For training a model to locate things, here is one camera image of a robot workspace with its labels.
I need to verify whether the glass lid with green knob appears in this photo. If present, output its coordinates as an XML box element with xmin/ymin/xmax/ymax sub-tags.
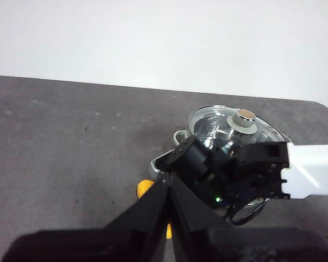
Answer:
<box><xmin>188</xmin><ymin>105</ymin><xmax>288</xmax><ymax>159</ymax></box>

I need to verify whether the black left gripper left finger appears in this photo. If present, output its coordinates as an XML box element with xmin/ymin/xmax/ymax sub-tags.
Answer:
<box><xmin>2</xmin><ymin>173</ymin><xmax>169</xmax><ymax>262</ymax></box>

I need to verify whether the yellow corn cob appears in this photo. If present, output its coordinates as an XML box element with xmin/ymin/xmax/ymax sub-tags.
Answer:
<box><xmin>136</xmin><ymin>179</ymin><xmax>173</xmax><ymax>240</ymax></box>

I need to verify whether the sage green electric pot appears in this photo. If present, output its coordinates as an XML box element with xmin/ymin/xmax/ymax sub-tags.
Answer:
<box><xmin>172</xmin><ymin>130</ymin><xmax>293</xmax><ymax>208</ymax></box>

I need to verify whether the black cable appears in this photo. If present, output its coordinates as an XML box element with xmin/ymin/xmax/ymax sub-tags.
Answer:
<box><xmin>225</xmin><ymin>199</ymin><xmax>266</xmax><ymax>227</ymax></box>

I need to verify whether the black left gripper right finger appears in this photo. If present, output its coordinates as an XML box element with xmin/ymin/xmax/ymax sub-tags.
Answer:
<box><xmin>169</xmin><ymin>174</ymin><xmax>328</xmax><ymax>262</ymax></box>

